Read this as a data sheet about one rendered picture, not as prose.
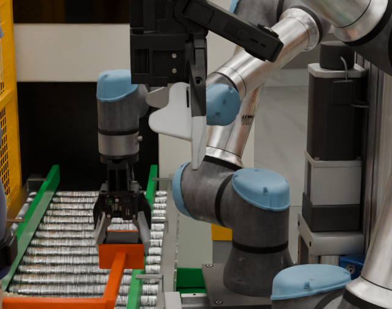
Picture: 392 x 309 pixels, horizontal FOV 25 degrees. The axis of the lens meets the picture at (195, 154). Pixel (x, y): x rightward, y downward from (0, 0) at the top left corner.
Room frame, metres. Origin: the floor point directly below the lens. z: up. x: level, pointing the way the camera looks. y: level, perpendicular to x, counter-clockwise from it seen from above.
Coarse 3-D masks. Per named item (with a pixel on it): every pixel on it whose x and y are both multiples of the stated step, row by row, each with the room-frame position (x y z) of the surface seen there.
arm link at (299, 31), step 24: (288, 0) 1.87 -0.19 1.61; (288, 24) 1.78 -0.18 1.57; (312, 24) 1.79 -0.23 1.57; (288, 48) 1.74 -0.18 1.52; (312, 48) 1.82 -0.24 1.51; (216, 72) 1.63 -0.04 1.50; (240, 72) 1.64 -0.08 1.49; (264, 72) 1.68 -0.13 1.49; (216, 96) 1.55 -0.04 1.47; (240, 96) 1.63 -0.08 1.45; (216, 120) 1.55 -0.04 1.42
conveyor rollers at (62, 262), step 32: (64, 192) 3.90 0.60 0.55; (96, 192) 3.90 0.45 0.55; (160, 192) 3.91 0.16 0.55; (64, 224) 3.46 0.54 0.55; (128, 224) 3.46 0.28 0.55; (160, 224) 3.46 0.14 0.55; (32, 256) 3.10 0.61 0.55; (64, 256) 3.10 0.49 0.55; (96, 256) 3.10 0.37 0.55; (160, 256) 3.11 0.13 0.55; (32, 288) 2.82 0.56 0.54; (64, 288) 2.82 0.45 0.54; (96, 288) 2.82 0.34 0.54; (128, 288) 2.82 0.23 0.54
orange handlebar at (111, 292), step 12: (120, 252) 1.59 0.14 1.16; (120, 264) 1.53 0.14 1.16; (120, 276) 1.49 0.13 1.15; (108, 288) 1.42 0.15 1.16; (12, 300) 1.38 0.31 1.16; (24, 300) 1.38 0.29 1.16; (36, 300) 1.37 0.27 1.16; (48, 300) 1.37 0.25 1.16; (60, 300) 1.37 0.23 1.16; (72, 300) 1.37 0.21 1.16; (84, 300) 1.37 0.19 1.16; (96, 300) 1.37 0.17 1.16; (108, 300) 1.38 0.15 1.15
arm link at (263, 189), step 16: (240, 176) 1.72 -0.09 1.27; (256, 176) 1.73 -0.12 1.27; (272, 176) 1.74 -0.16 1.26; (224, 192) 1.73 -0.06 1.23; (240, 192) 1.69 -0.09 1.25; (256, 192) 1.67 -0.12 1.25; (272, 192) 1.68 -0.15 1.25; (288, 192) 1.71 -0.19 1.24; (224, 208) 1.72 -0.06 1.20; (240, 208) 1.69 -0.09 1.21; (256, 208) 1.67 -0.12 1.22; (272, 208) 1.67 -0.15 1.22; (288, 208) 1.71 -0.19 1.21; (224, 224) 1.73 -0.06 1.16; (240, 224) 1.69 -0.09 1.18; (256, 224) 1.67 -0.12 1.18; (272, 224) 1.67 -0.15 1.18; (288, 224) 1.71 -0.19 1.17; (240, 240) 1.69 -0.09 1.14; (256, 240) 1.67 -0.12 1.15; (272, 240) 1.67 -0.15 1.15
